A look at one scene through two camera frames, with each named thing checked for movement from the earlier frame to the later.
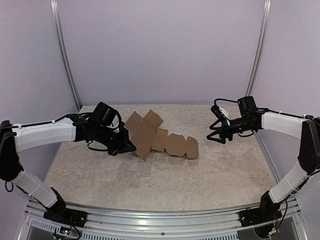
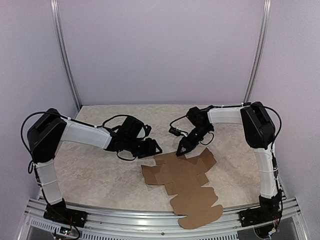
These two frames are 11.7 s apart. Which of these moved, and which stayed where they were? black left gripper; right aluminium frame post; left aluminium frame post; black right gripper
Moved: black left gripper; black right gripper
Stayed: left aluminium frame post; right aluminium frame post
